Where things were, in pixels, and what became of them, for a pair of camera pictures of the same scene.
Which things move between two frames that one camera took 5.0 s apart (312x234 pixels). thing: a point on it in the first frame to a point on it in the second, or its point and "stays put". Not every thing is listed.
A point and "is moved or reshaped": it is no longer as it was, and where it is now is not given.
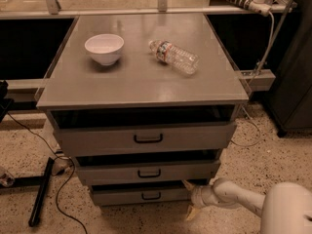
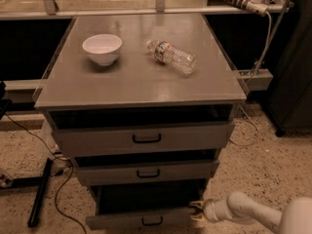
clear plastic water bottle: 167,52 stays put
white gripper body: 199,195 to 209,210
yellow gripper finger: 189,185 to 199,204
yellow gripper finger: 191,213 to 200,216
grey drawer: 139,194 is moved or reshaped
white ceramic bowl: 106,48 stays put
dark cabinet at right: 289,95 stays put
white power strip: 257,3 stays put
